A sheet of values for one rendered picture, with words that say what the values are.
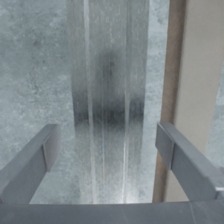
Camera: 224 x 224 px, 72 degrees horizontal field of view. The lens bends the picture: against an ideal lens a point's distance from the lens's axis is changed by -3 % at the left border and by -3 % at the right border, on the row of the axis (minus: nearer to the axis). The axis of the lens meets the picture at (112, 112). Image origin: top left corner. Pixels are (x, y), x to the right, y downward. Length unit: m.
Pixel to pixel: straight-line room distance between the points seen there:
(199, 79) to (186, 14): 0.08
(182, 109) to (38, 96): 0.45
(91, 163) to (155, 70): 0.41
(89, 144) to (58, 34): 0.42
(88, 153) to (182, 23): 0.19
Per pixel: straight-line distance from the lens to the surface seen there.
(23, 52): 0.57
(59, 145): 0.16
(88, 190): 0.19
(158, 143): 0.16
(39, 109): 0.57
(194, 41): 0.23
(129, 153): 0.16
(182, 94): 0.23
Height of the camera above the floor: 0.50
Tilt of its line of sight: 73 degrees down
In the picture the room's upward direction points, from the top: 176 degrees clockwise
